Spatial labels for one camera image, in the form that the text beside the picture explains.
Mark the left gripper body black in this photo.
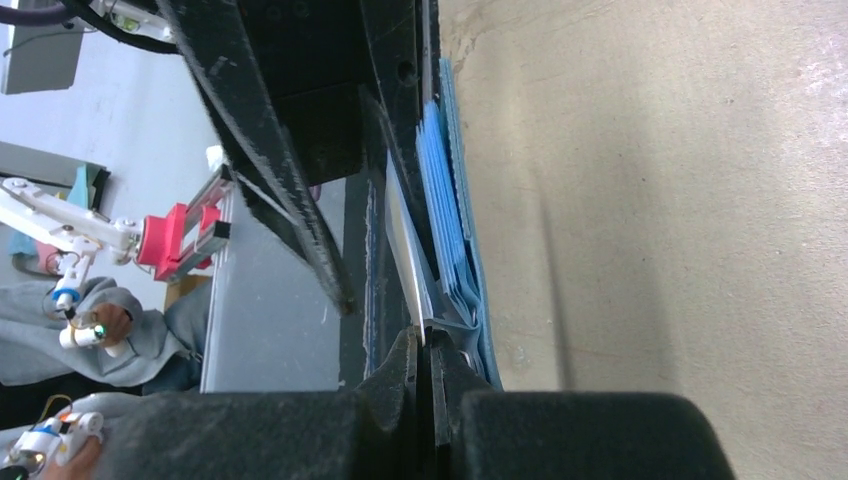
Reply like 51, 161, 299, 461
239, 0, 365, 186

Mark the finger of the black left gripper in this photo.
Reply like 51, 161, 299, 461
159, 1, 356, 315
359, 1, 441, 268

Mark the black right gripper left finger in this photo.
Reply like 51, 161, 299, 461
94, 329, 418, 479

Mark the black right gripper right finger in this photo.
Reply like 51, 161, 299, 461
429, 330, 735, 479

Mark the blue leather card holder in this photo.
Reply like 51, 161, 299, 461
416, 57, 503, 390

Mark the red white teleoperation device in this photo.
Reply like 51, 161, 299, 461
1, 166, 232, 349

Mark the person in grey hoodie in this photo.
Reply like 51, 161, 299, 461
1, 277, 212, 479

